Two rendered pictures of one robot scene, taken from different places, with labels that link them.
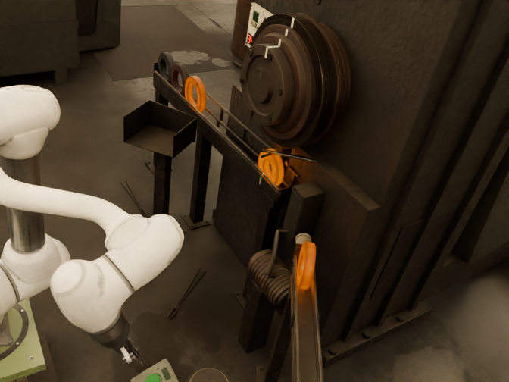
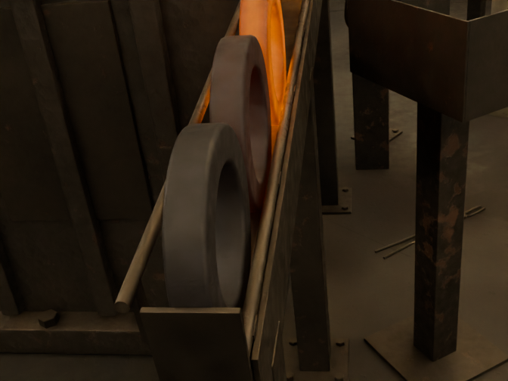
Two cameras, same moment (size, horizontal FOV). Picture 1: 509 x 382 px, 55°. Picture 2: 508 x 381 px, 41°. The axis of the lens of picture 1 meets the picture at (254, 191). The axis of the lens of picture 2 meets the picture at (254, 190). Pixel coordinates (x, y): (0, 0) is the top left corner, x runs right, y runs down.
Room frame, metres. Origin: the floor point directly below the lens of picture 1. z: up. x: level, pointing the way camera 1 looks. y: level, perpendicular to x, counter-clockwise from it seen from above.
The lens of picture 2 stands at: (2.80, 0.99, 0.98)
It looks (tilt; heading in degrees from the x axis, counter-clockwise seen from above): 30 degrees down; 228
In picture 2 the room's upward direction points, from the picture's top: 7 degrees counter-clockwise
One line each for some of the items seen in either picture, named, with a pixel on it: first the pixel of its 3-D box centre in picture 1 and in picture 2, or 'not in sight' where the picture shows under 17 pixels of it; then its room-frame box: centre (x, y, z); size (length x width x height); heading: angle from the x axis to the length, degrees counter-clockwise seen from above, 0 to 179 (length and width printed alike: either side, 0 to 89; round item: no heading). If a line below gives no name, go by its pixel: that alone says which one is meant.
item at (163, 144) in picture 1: (158, 180); (447, 201); (1.91, 0.48, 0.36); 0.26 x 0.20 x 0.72; 72
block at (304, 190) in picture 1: (302, 212); not in sight; (1.47, -0.20, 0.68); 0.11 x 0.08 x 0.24; 127
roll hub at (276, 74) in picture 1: (265, 85); not in sight; (1.59, 0.03, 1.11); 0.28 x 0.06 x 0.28; 37
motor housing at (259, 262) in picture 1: (265, 311); (370, 75); (1.30, -0.14, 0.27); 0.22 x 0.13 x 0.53; 37
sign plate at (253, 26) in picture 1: (265, 35); not in sight; (1.98, 0.07, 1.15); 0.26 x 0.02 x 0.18; 37
